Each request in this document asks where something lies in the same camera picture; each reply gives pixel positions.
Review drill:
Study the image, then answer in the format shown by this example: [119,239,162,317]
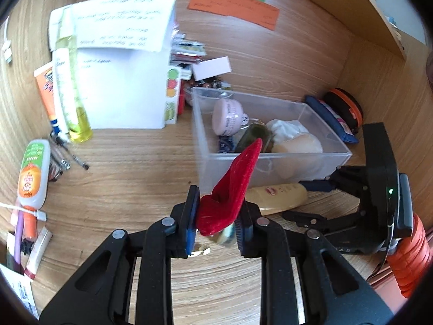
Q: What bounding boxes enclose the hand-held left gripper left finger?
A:
[39,186,200,325]

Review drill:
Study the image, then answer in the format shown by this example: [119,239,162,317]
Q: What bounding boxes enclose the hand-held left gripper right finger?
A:
[237,201,395,325]

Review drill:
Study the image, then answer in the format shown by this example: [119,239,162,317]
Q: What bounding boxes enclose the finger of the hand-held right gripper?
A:
[299,165,370,197]
[282,210,366,242]

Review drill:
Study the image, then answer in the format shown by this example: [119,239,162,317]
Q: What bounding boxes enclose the pale yellow bottle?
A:
[244,182,308,215]

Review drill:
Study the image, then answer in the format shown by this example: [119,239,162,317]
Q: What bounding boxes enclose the cream round jar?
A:
[271,134,323,180]

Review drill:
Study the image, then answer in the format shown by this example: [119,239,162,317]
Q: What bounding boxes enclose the red velvet pouch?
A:
[196,138,264,244]

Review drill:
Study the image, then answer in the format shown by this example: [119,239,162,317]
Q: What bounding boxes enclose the clear plastic bin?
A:
[191,86,353,190]

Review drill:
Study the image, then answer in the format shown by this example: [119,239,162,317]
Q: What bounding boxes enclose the white plastic bag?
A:
[267,119,310,143]

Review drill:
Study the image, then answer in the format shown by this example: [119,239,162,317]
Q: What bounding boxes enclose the dark green bottle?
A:
[234,123,274,154]

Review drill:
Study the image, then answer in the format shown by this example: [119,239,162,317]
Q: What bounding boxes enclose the small blue box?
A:
[217,135,235,154]

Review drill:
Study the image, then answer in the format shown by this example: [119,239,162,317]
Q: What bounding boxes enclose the pale pink round jar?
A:
[212,98,249,137]

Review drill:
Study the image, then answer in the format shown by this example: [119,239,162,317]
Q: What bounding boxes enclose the person's right forearm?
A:
[387,214,431,299]

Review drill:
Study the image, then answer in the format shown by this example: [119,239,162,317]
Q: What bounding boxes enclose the wooden desktop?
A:
[0,108,406,325]

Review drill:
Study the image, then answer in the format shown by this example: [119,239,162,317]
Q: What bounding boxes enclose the blue pouch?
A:
[304,95,359,144]

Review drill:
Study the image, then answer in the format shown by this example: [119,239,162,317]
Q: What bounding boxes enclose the orange black round case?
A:
[325,88,364,132]

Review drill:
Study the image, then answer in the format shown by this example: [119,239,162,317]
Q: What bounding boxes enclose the fruit printed box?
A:
[165,67,190,125]

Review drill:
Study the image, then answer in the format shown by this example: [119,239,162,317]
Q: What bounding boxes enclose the white glue stick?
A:
[24,227,54,280]

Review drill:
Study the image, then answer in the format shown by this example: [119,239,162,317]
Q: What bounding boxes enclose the small white box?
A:
[192,56,233,81]

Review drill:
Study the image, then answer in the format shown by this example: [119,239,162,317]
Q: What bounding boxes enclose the yellow spray bottle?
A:
[54,7,93,143]

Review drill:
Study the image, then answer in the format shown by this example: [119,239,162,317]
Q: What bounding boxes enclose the white bottle orange label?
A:
[17,139,51,241]

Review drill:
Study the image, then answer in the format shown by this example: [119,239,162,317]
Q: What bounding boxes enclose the white tube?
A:
[53,102,70,139]

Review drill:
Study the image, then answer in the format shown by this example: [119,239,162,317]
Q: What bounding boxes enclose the wooden shelf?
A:
[260,0,428,61]

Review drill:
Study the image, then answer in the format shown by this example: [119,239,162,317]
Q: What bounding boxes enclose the purple pen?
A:
[14,210,26,273]

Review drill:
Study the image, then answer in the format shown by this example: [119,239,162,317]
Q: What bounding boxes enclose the white printed label paper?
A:
[0,264,39,322]

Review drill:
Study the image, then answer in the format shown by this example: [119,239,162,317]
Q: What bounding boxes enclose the pile of small packets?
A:
[171,29,208,66]

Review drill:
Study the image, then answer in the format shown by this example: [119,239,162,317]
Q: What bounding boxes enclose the orange sticky note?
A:
[187,0,280,32]

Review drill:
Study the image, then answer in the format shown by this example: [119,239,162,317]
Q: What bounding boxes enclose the orange tube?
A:
[34,61,61,132]

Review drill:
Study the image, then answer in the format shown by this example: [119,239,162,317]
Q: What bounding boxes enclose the white handwritten paper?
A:
[49,0,177,53]

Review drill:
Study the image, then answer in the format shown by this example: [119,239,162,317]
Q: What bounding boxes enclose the white charging cable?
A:
[0,202,48,222]

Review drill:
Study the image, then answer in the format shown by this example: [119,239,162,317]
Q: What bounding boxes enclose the white USB cable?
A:
[2,18,14,64]

